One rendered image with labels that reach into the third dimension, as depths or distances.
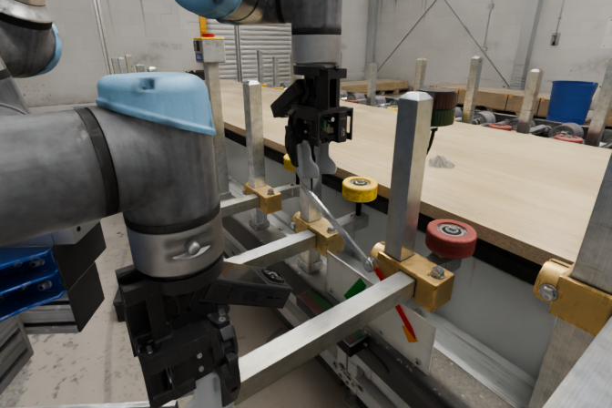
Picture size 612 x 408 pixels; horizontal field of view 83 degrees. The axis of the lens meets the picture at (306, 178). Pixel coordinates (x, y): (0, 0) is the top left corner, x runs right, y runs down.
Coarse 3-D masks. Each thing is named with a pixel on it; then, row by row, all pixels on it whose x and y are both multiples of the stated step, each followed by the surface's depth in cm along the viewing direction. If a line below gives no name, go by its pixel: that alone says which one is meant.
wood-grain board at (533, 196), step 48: (240, 96) 219; (336, 144) 112; (384, 144) 112; (432, 144) 112; (480, 144) 112; (528, 144) 112; (576, 144) 112; (384, 192) 80; (432, 192) 76; (480, 192) 76; (528, 192) 76; (576, 192) 76; (528, 240) 57; (576, 240) 57
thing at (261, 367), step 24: (456, 264) 60; (384, 288) 52; (408, 288) 53; (336, 312) 47; (360, 312) 47; (384, 312) 51; (288, 336) 43; (312, 336) 43; (336, 336) 46; (240, 360) 40; (264, 360) 40; (288, 360) 41; (240, 384) 38; (264, 384) 40
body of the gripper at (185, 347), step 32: (128, 288) 27; (160, 288) 27; (192, 288) 28; (128, 320) 29; (160, 320) 29; (192, 320) 31; (224, 320) 32; (160, 352) 29; (192, 352) 30; (160, 384) 30; (192, 384) 31
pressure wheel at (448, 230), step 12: (432, 228) 60; (444, 228) 60; (456, 228) 59; (468, 228) 60; (432, 240) 58; (444, 240) 56; (456, 240) 56; (468, 240) 56; (444, 252) 57; (456, 252) 56; (468, 252) 57
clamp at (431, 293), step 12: (372, 252) 61; (384, 252) 59; (384, 264) 59; (396, 264) 56; (408, 264) 56; (420, 264) 56; (432, 264) 56; (384, 276) 59; (420, 276) 53; (420, 288) 53; (432, 288) 51; (444, 288) 53; (420, 300) 54; (432, 300) 52; (444, 300) 54
